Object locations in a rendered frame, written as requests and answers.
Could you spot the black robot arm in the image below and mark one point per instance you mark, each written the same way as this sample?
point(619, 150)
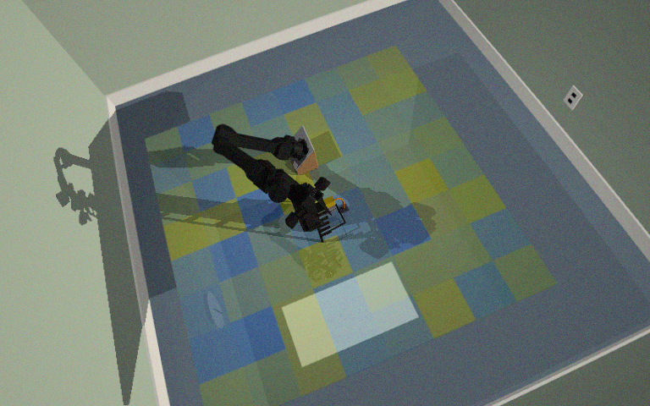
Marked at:
point(262, 173)

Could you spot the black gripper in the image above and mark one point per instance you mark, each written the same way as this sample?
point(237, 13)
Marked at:
point(292, 218)

